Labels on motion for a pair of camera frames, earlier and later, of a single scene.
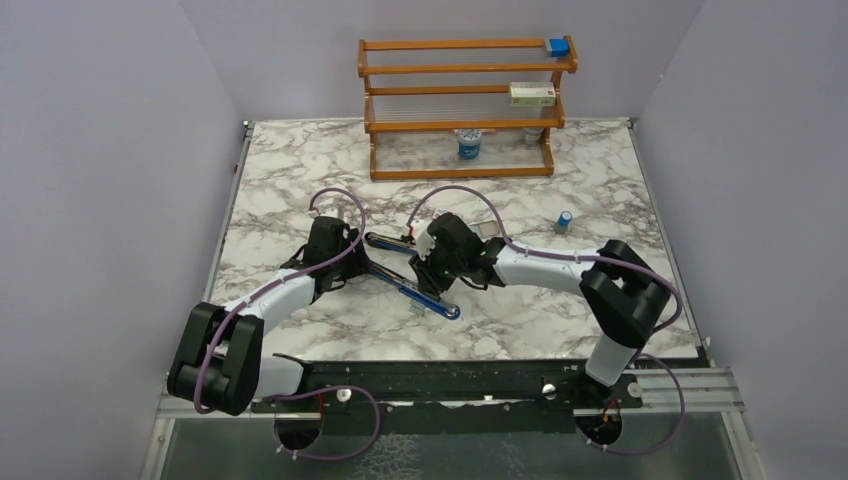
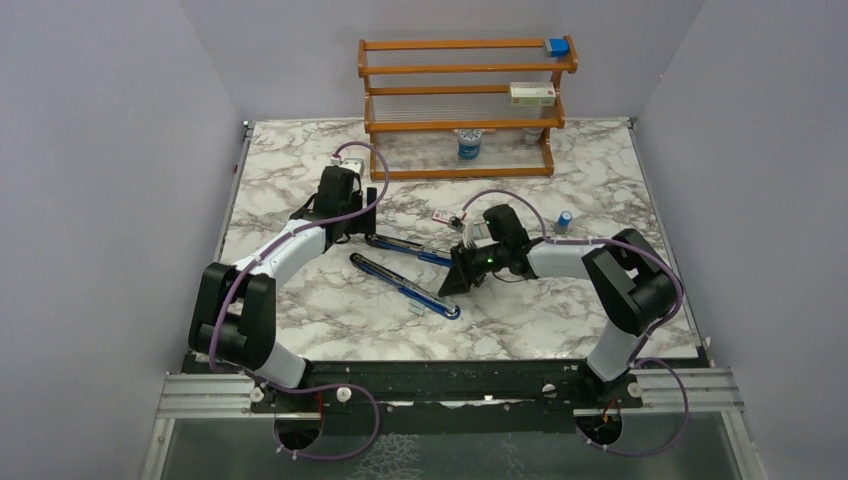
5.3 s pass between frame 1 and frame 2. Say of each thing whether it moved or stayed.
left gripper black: moved
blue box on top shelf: stayed
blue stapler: stayed
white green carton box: stayed
